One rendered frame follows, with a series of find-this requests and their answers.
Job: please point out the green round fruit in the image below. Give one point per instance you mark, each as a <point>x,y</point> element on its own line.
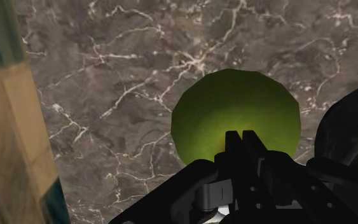
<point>228,105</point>

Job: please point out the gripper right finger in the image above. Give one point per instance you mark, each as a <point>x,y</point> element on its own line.
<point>290,183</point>

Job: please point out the black round object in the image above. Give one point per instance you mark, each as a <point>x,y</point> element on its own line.
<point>349,127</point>

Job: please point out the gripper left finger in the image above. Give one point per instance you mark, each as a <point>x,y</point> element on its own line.
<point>194,176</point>

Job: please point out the tan and teal box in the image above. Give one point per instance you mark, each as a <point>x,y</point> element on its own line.
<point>8,130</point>

